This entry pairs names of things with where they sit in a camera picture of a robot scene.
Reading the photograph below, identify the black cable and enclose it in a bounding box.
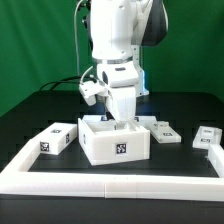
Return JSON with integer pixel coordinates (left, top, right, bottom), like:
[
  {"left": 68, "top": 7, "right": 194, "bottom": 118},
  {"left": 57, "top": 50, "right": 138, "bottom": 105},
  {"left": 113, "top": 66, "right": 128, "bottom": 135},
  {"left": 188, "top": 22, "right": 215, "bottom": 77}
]
[{"left": 39, "top": 74, "right": 93, "bottom": 92}]

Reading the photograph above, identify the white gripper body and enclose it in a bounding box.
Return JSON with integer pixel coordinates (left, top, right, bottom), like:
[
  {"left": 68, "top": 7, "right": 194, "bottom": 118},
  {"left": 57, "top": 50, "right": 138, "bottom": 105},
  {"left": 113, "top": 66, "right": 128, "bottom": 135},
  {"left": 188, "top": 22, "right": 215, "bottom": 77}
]
[{"left": 97, "top": 63, "right": 139, "bottom": 122}]

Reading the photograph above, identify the white door piece with knob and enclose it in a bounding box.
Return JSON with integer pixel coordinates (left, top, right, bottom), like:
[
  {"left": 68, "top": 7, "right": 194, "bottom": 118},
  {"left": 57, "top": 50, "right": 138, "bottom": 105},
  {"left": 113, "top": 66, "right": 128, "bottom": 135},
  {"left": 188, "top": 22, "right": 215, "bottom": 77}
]
[{"left": 140, "top": 121, "right": 181, "bottom": 144}]

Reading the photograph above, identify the white flat panel with tags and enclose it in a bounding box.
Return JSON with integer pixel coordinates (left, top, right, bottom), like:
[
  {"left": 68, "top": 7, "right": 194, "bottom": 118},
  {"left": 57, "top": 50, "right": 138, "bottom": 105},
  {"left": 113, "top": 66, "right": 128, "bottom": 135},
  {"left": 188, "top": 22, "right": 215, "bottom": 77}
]
[{"left": 81, "top": 115, "right": 157, "bottom": 124}]

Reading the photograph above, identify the white block with tags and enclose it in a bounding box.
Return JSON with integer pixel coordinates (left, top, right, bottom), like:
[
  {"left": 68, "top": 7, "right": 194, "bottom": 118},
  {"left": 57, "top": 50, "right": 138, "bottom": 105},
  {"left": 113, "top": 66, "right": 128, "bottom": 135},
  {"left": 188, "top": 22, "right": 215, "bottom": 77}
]
[{"left": 38, "top": 122, "right": 77, "bottom": 155}]

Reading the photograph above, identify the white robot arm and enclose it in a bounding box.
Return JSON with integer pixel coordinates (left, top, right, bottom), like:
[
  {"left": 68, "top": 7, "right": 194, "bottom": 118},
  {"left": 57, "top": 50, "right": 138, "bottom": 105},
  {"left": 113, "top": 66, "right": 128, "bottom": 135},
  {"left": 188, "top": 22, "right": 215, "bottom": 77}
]
[{"left": 89, "top": 0, "right": 168, "bottom": 123}]

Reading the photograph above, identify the white cable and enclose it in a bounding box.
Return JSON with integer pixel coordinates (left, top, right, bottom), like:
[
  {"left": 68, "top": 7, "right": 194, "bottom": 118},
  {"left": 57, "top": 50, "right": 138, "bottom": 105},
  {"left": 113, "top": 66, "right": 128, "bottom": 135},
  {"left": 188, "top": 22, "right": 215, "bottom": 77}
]
[{"left": 73, "top": 0, "right": 84, "bottom": 81}]

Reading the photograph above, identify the white cabinet box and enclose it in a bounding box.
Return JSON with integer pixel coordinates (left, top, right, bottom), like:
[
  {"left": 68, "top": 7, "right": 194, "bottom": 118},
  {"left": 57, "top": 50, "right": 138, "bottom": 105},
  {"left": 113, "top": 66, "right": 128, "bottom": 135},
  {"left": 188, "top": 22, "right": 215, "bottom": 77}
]
[{"left": 78, "top": 119, "right": 150, "bottom": 165}]

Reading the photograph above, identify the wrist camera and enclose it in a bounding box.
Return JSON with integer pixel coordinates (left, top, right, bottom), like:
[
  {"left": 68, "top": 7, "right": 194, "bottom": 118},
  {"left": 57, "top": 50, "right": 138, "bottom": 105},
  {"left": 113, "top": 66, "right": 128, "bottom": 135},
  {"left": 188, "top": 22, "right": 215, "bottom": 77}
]
[{"left": 79, "top": 81, "right": 108, "bottom": 106}]

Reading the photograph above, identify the white U-shaped frame border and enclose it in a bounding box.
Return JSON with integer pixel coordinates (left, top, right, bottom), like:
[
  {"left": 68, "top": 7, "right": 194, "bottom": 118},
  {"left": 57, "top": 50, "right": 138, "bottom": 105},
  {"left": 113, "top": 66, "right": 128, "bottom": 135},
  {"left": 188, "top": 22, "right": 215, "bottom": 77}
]
[{"left": 0, "top": 139, "right": 224, "bottom": 202}]

